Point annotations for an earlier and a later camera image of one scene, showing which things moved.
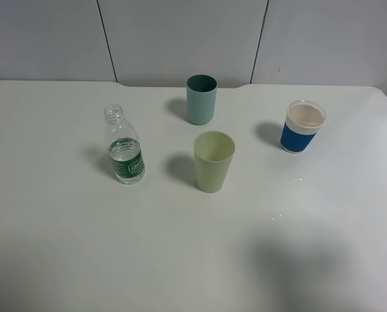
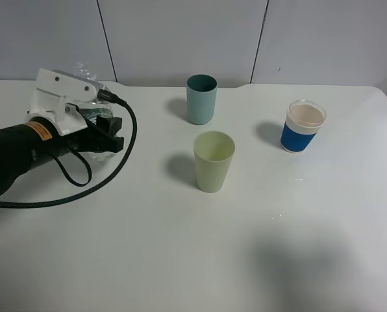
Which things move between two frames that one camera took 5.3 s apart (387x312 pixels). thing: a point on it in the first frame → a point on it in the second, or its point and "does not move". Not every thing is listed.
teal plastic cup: x=201 y=95 does not move
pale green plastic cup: x=213 y=151 does not move
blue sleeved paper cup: x=304 y=119 does not move
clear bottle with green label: x=125 y=149 → x=95 y=111
